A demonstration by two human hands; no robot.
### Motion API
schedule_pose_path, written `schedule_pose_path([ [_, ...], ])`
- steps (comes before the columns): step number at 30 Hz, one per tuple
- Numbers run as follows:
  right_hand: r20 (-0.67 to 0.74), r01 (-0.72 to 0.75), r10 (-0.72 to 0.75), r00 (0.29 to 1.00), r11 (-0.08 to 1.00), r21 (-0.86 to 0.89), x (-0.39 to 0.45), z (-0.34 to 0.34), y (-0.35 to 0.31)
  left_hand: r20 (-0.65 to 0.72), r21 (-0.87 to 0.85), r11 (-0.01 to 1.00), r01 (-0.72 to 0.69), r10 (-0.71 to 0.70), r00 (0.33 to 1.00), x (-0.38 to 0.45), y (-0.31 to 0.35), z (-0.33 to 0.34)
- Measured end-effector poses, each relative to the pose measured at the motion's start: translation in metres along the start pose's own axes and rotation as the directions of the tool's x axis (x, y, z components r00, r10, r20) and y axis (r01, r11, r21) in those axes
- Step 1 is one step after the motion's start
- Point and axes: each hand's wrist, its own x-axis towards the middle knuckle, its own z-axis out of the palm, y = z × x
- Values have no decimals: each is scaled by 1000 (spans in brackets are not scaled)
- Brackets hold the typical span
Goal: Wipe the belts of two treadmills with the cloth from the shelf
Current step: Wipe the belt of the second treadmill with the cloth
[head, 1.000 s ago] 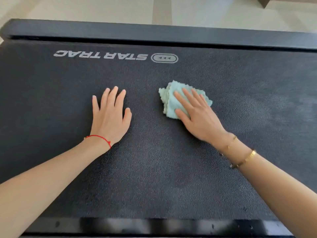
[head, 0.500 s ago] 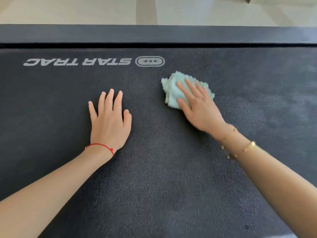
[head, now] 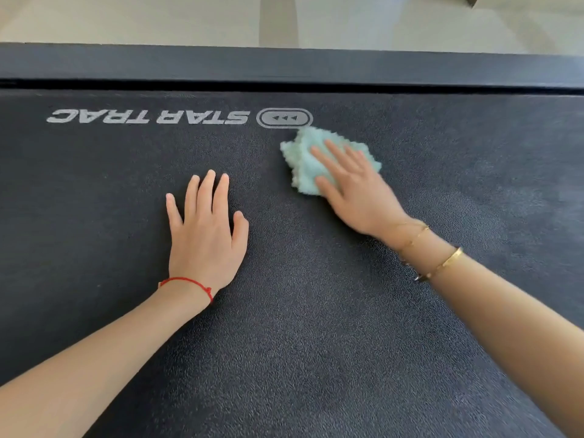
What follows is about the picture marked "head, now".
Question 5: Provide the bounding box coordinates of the person's right hand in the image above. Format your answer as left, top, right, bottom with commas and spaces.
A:
310, 139, 411, 240

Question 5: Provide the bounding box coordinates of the person's left hand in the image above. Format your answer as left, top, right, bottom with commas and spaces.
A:
165, 169, 250, 296

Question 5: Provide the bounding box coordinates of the light green microfiber cloth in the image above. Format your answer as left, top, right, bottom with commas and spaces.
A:
280, 126, 382, 196

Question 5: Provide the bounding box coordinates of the person's left forearm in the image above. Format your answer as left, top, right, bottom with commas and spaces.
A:
0, 280, 214, 438

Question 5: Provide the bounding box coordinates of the person's right forearm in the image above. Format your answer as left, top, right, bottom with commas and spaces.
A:
382, 219, 584, 438

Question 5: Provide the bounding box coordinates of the black treadmill belt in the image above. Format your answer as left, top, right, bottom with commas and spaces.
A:
0, 89, 584, 438

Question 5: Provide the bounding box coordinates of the red string bracelet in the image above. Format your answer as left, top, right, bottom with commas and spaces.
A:
158, 276, 214, 304

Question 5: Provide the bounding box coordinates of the thin gold chain bracelet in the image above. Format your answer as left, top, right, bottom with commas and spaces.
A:
391, 222, 431, 268

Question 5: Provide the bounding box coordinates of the black treadmill side rail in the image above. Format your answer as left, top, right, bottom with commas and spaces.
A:
0, 42, 584, 92

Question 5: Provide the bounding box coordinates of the gold bangle bracelet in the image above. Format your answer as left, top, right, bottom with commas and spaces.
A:
413, 246, 464, 283

